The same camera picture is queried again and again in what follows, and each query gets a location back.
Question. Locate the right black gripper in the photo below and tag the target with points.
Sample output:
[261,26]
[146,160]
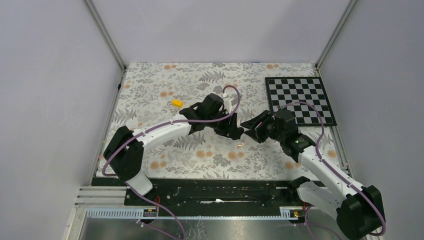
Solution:
[265,117]

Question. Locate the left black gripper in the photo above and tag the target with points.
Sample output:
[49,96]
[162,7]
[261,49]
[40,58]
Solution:
[230,129]

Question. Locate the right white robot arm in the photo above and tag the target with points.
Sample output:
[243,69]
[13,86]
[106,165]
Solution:
[357,210]

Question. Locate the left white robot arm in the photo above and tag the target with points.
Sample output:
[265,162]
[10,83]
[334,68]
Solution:
[125,151]

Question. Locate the black white checkerboard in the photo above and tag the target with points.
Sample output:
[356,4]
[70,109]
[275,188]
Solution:
[284,90]

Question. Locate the yellow block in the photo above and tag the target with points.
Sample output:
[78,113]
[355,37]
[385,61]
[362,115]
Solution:
[177,103]

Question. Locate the floral table mat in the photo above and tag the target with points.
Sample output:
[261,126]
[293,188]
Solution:
[146,99]

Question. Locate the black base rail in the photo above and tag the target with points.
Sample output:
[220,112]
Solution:
[224,197]

